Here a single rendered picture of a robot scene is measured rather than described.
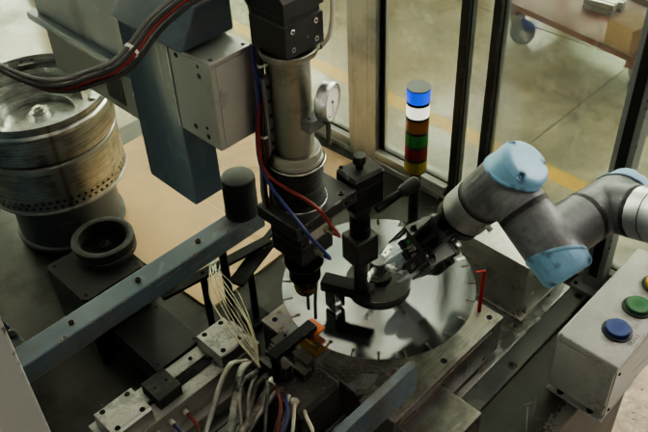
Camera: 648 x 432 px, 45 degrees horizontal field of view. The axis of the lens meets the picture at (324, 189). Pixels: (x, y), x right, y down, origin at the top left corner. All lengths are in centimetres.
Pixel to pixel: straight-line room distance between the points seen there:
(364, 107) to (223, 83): 95
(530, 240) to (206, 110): 45
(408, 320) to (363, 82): 71
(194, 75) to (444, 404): 71
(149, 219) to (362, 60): 61
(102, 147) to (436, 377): 81
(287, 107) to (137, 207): 97
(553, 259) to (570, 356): 38
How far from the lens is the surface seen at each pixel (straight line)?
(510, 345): 153
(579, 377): 143
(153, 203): 188
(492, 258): 152
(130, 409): 131
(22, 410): 61
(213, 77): 92
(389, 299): 131
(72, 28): 135
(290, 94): 94
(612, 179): 116
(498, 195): 106
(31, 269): 181
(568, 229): 107
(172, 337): 147
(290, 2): 87
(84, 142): 161
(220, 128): 96
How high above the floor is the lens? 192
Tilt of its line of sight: 39 degrees down
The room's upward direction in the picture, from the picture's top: 3 degrees counter-clockwise
